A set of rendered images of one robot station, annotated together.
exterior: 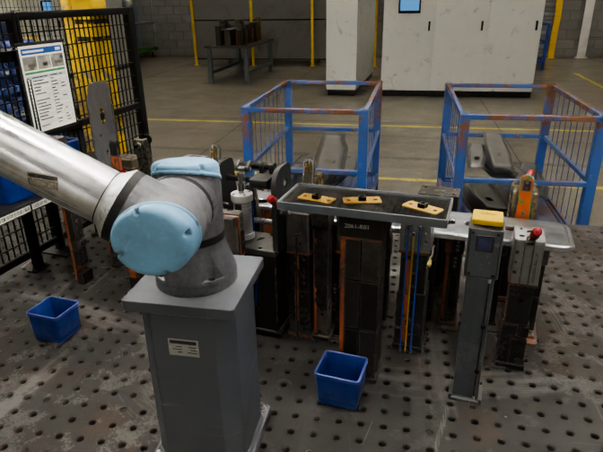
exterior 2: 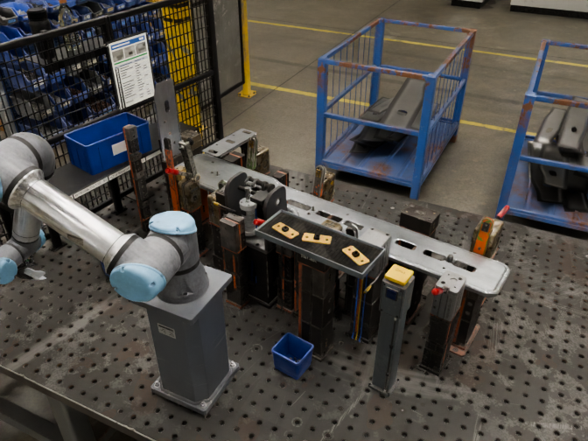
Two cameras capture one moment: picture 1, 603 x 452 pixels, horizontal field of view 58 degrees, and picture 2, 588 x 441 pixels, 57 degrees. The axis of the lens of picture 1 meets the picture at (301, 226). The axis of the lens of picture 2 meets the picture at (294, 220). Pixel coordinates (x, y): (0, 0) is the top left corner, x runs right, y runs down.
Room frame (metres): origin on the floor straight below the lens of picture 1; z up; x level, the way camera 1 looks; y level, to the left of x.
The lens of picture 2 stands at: (-0.15, -0.40, 2.12)
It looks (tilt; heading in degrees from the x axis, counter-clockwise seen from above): 35 degrees down; 15
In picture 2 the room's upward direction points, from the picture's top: straight up
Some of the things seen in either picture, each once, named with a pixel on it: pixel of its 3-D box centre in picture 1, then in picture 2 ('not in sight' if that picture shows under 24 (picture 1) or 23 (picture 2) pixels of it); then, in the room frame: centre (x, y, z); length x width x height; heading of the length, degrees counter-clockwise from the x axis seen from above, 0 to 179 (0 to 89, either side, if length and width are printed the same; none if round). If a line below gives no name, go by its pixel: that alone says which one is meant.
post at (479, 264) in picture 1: (475, 314); (390, 335); (1.03, -0.39, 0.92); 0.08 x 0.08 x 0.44; 70
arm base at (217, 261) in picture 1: (195, 253); (179, 271); (0.90, 0.20, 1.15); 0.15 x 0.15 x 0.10
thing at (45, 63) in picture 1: (47, 87); (131, 71); (1.95, 0.89, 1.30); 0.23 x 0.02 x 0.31; 160
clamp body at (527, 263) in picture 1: (519, 299); (442, 325); (1.16, -0.54, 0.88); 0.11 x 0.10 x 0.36; 160
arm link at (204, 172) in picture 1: (187, 195); (173, 239); (0.89, 0.20, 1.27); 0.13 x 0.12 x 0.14; 175
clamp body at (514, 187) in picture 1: (515, 242); (479, 265); (1.49, -0.65, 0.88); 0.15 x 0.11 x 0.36; 160
